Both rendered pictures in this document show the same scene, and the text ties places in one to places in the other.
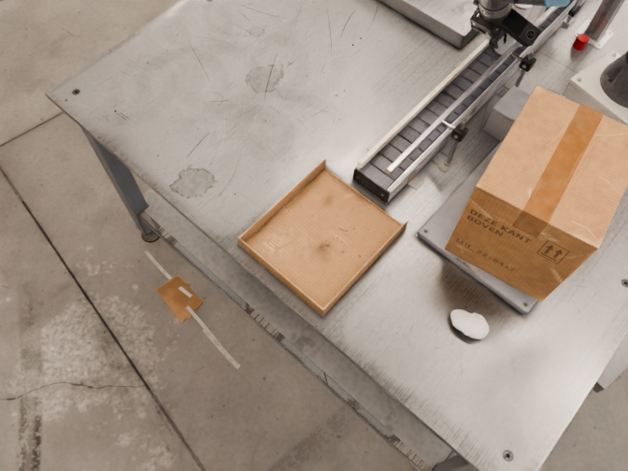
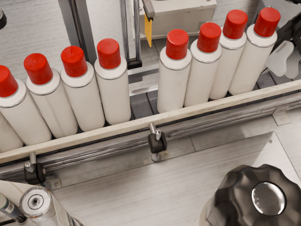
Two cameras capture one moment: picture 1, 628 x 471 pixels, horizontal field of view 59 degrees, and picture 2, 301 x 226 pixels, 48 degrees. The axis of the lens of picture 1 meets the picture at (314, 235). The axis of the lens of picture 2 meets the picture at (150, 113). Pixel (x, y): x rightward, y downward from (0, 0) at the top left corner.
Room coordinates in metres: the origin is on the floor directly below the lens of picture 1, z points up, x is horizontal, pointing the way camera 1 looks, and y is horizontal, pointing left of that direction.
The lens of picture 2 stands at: (1.61, -0.45, 1.46)
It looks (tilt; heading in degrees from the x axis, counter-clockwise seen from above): 60 degrees down; 213
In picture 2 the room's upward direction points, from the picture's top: 1 degrees clockwise
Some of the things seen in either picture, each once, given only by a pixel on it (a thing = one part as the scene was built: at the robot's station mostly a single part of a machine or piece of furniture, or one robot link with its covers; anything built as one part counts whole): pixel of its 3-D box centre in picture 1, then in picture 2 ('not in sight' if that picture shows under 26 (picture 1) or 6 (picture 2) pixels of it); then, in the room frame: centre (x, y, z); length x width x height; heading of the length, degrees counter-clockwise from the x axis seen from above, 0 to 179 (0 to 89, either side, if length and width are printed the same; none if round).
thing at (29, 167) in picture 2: not in sight; (36, 167); (1.54, -0.73, 0.89); 0.06 x 0.03 x 0.12; 50
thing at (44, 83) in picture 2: not in sight; (52, 100); (1.45, -0.74, 0.98); 0.05 x 0.05 x 0.20
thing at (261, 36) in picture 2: (515, 20); (252, 56); (1.17, -0.51, 0.98); 0.05 x 0.05 x 0.20
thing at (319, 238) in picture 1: (323, 233); not in sight; (0.60, -0.02, 0.85); 0.30 x 0.26 x 0.04; 140
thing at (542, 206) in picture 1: (539, 196); not in sight; (0.64, -0.48, 0.99); 0.30 x 0.24 x 0.27; 149
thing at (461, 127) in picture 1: (448, 139); not in sight; (0.84, -0.32, 0.91); 0.07 x 0.03 x 0.16; 50
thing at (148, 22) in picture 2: not in sight; (148, 26); (1.31, -0.64, 1.09); 0.03 x 0.01 x 0.06; 50
